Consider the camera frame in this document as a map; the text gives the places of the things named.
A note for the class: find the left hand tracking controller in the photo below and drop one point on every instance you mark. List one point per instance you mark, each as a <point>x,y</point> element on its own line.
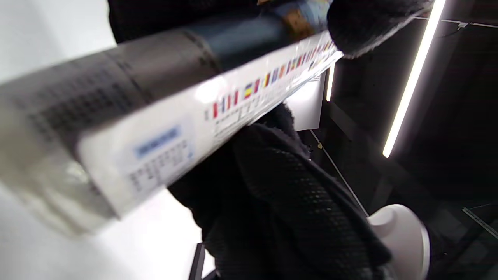
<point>404,241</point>

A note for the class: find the white ceiling strip light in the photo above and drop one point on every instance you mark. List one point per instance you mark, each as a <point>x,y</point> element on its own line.
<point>330,83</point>
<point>412,77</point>

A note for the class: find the colourful world map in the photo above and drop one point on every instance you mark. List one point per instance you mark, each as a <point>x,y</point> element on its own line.
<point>155,116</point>

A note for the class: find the person's left hand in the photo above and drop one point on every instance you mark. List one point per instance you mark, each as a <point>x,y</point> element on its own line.
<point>291,214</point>

